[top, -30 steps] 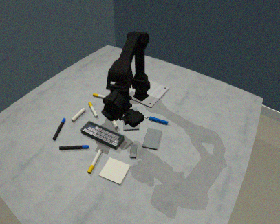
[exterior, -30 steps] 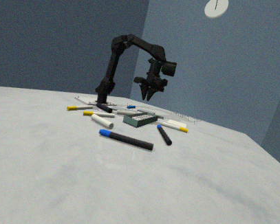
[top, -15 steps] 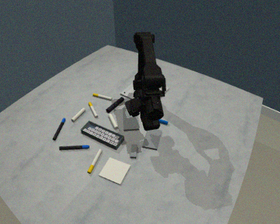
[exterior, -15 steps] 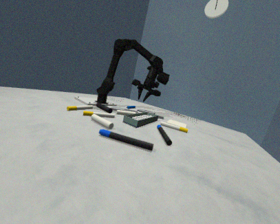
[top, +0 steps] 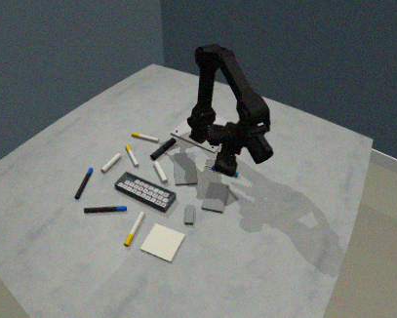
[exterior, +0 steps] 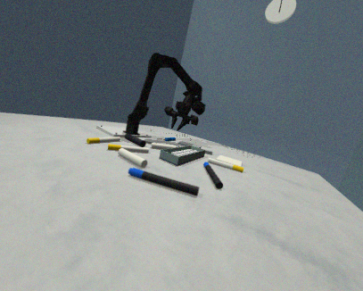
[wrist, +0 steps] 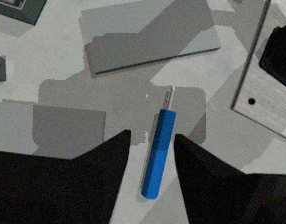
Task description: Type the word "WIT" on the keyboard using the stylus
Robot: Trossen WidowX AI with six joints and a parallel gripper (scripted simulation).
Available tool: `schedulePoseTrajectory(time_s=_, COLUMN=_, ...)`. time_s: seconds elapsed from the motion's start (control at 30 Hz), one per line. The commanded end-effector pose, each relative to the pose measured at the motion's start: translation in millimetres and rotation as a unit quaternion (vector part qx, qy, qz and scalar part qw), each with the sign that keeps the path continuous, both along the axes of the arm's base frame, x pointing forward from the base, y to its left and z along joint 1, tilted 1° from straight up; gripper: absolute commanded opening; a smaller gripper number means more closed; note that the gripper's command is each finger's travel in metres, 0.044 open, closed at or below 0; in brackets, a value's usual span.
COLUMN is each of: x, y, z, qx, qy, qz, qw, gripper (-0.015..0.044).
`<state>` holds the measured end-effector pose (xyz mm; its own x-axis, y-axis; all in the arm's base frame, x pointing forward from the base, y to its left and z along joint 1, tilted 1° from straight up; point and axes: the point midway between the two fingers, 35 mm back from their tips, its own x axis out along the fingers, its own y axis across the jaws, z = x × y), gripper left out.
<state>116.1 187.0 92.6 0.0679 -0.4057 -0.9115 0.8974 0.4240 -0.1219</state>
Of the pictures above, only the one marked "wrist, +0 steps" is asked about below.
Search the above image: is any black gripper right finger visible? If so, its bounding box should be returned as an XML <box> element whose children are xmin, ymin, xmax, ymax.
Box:
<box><xmin>174</xmin><ymin>134</ymin><xmax>286</xmax><ymax>224</ymax></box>

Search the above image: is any blue stylus with metal tip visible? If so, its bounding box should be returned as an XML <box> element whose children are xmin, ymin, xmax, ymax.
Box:
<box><xmin>141</xmin><ymin>86</ymin><xmax>176</xmax><ymax>200</ymax></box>

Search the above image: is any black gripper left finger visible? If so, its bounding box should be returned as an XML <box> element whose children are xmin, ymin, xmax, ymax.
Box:
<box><xmin>0</xmin><ymin>130</ymin><xmax>131</xmax><ymax>224</ymax></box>

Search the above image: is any grey keyboard with white letter keys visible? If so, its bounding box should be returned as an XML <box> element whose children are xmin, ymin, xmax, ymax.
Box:
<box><xmin>0</xmin><ymin>0</ymin><xmax>47</xmax><ymax>26</ymax></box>

